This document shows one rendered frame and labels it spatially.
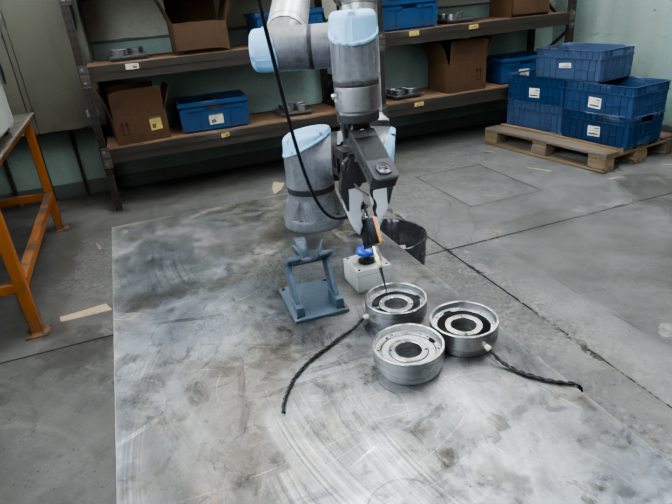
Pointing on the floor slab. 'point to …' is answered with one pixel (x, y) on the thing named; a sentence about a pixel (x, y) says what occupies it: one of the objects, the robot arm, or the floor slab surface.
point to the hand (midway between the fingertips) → (368, 227)
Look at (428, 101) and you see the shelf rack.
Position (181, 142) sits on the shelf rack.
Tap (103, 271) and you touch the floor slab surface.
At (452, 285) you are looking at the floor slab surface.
